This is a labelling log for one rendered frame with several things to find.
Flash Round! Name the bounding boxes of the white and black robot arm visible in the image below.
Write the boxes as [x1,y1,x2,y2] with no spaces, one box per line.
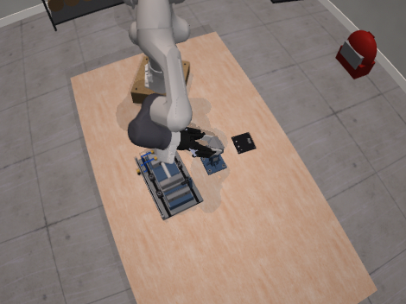
[123,0,193,164]

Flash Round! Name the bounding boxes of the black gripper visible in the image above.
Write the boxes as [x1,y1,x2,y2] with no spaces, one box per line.
[177,127,222,158]

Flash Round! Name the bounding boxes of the light grey flat bar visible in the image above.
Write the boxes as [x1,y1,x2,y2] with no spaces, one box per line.
[162,180,185,193]

